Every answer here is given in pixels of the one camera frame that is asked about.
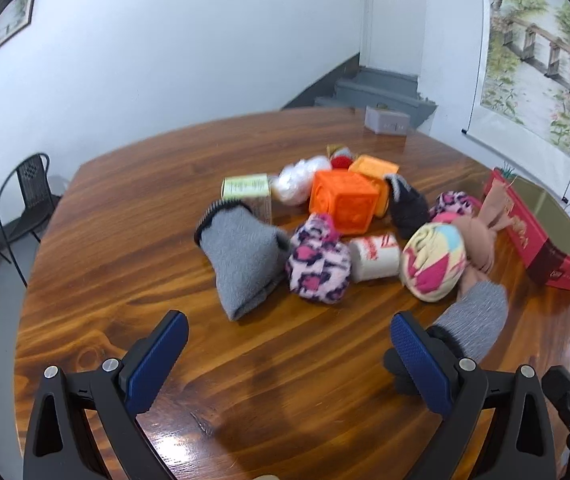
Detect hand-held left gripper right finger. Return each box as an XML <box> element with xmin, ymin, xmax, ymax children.
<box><xmin>389</xmin><ymin>311</ymin><xmax>558</xmax><ymax>480</ymax></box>

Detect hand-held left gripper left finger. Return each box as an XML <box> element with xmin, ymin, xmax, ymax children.
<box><xmin>24</xmin><ymin>310</ymin><xmax>189</xmax><ymax>480</ymax></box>

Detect grey sock with black cuff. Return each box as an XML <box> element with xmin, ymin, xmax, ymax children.
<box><xmin>382</xmin><ymin>281</ymin><xmax>510</xmax><ymax>396</ymax></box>

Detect red cardboard box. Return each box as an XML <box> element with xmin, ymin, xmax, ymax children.
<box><xmin>482</xmin><ymin>168</ymin><xmax>570</xmax><ymax>292</ymax></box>

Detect pink yellow blue sock ball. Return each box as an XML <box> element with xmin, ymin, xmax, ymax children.
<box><xmin>399</xmin><ymin>212</ymin><xmax>467</xmax><ymax>303</ymax></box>

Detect large grey sock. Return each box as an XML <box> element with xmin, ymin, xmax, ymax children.
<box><xmin>194</xmin><ymin>199</ymin><xmax>291</xmax><ymax>322</ymax></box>

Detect pink leopard sock ball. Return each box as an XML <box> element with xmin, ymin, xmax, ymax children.
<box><xmin>285</xmin><ymin>212</ymin><xmax>352</xmax><ymax>306</ymax></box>

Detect dark grey sock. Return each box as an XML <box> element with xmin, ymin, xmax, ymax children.
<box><xmin>384</xmin><ymin>174</ymin><xmax>431</xmax><ymax>241</ymax></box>

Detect pink leopard sock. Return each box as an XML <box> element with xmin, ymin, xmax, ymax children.
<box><xmin>429</xmin><ymin>191</ymin><xmax>483</xmax><ymax>221</ymax></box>

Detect bright orange toy cube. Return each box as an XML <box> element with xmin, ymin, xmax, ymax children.
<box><xmin>309</xmin><ymin>170</ymin><xmax>381</xmax><ymax>236</ymax></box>

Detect green and yellow box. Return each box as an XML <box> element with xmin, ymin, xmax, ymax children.
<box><xmin>221</xmin><ymin>173</ymin><xmax>272</xmax><ymax>223</ymax></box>

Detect light orange toy cube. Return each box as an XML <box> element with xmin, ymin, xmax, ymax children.
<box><xmin>349</xmin><ymin>155</ymin><xmax>400</xmax><ymax>218</ymax></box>

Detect white plastic bag ball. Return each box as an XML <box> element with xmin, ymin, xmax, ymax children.
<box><xmin>270</xmin><ymin>156</ymin><xmax>332</xmax><ymax>207</ymax></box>

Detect wooden desktop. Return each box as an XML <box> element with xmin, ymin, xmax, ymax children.
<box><xmin>14</xmin><ymin>106</ymin><xmax>570</xmax><ymax>480</ymax></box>

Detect small card stand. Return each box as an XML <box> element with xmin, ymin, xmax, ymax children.
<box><xmin>364</xmin><ymin>105</ymin><xmax>412</xmax><ymax>136</ymax></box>

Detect hanging landscape scroll painting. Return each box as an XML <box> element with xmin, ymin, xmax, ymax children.
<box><xmin>462</xmin><ymin>0</ymin><xmax>570</xmax><ymax>205</ymax></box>

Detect grey stairs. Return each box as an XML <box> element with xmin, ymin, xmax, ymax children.
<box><xmin>281</xmin><ymin>52</ymin><xmax>438</xmax><ymax>136</ymax></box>

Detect white door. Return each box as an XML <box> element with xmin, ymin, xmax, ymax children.
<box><xmin>359</xmin><ymin>0</ymin><xmax>427</xmax><ymax>68</ymax></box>

